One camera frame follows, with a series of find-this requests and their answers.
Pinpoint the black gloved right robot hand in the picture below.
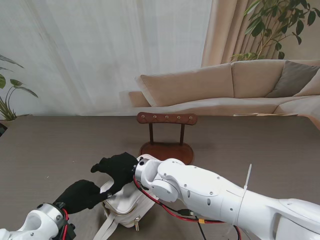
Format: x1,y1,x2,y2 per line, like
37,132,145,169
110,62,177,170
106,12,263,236
90,151,138,199

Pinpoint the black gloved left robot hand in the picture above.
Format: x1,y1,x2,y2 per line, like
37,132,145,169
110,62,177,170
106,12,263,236
52,179,109,215

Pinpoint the white leather handbag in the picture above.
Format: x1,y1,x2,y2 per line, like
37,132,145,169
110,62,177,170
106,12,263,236
92,154,161,240

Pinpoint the brown wooden jewelry stand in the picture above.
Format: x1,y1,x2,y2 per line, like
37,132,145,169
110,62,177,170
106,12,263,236
136,111,198,166

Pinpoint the beige plant pot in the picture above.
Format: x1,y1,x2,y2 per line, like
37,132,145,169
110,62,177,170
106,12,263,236
0,118,17,129

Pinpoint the white sheer curtain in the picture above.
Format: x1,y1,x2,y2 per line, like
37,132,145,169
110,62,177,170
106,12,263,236
0,0,213,117

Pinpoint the broad-leaf green houseplant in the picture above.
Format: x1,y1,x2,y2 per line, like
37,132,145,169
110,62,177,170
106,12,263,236
0,54,39,121

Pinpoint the beige drape curtain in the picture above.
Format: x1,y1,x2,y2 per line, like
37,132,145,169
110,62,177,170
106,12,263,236
201,0,320,68

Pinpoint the grey sofa cushion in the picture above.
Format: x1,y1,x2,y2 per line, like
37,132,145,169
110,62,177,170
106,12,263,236
266,60,320,99

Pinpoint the tall dark green leafy plant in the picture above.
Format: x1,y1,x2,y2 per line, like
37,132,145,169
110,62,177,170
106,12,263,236
229,0,320,63

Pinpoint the beige sofa cushion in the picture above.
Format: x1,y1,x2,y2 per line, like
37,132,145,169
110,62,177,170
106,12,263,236
293,74,320,98

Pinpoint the red left arm cable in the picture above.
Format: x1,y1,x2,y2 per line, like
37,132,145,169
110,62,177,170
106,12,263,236
59,208,71,240

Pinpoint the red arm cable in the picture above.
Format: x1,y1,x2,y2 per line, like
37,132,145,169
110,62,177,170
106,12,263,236
133,176,242,240
59,208,71,240

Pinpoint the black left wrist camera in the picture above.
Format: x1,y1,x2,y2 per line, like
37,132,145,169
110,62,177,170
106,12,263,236
67,223,77,240

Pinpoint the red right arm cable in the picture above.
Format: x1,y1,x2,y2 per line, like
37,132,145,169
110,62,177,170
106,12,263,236
133,176,242,240

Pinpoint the white cable tie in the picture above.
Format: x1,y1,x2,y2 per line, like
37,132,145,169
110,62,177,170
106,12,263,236
242,163,253,195

